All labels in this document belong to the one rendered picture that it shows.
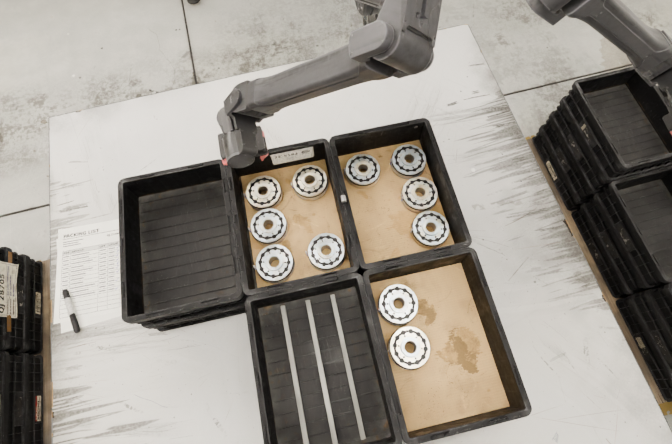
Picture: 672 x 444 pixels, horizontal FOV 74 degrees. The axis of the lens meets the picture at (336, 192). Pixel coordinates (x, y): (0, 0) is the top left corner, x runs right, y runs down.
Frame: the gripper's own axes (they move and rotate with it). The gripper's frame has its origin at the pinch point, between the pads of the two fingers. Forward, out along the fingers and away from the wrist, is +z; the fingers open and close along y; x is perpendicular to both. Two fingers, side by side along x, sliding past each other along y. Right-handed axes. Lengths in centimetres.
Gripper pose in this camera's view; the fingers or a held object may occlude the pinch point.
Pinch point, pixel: (249, 159)
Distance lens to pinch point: 113.2
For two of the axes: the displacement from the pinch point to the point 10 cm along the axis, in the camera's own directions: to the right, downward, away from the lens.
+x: -2.3, -8.9, 4.0
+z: 0.2, 4.0, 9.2
